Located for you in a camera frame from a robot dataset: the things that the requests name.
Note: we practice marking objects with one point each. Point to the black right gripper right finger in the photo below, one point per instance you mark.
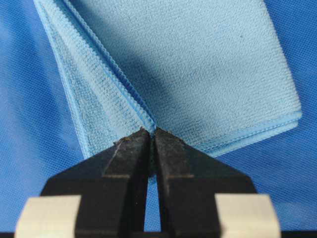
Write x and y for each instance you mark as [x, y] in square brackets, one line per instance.
[188, 180]

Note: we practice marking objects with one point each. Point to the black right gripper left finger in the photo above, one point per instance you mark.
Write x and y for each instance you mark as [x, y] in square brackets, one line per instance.
[113, 188]

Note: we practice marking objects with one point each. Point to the light blue towel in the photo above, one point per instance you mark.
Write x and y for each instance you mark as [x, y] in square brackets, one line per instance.
[212, 72]

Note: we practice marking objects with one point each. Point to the blue table cloth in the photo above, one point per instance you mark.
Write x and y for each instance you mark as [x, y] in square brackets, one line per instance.
[38, 136]

